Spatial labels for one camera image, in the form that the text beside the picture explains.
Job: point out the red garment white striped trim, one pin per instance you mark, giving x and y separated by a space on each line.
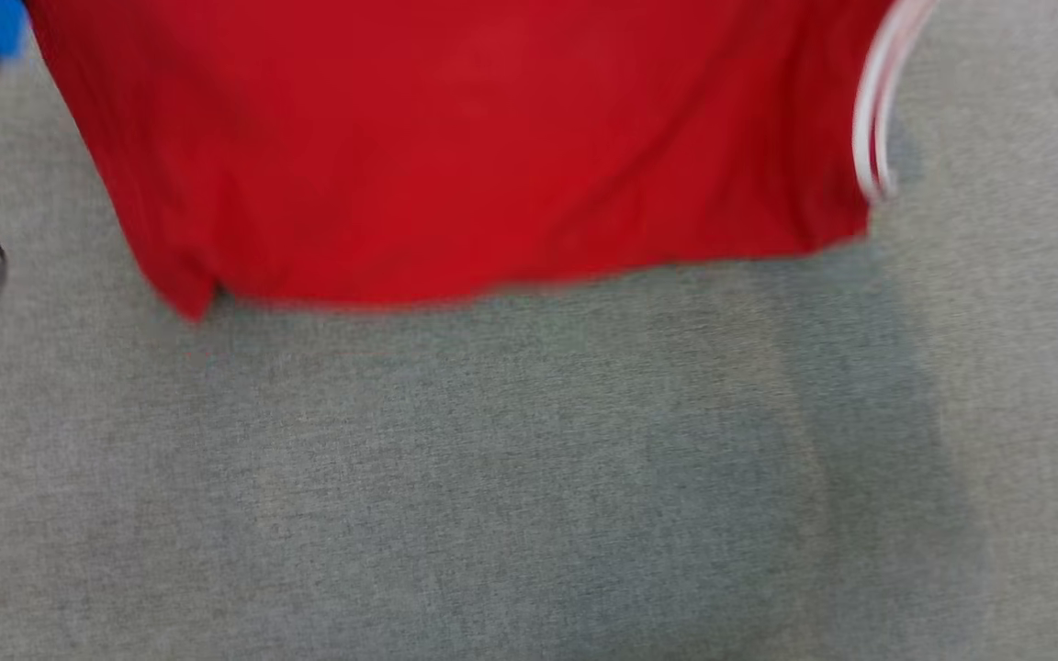
492 138

